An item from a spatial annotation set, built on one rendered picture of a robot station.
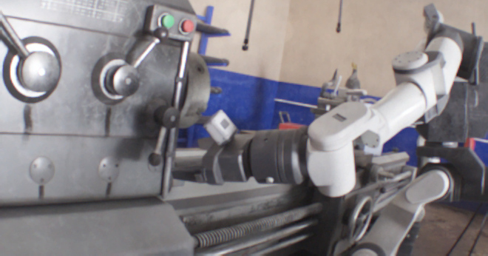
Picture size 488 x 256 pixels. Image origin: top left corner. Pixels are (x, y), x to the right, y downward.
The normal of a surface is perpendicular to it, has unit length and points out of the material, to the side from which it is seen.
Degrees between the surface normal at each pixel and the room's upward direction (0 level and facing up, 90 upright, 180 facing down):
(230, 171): 113
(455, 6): 90
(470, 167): 90
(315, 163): 123
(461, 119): 99
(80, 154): 90
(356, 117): 36
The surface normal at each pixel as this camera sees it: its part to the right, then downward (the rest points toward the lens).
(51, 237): 0.52, -0.74
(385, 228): -0.62, -0.04
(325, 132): -0.26, -0.82
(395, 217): -0.69, 0.36
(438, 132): -0.37, 0.52
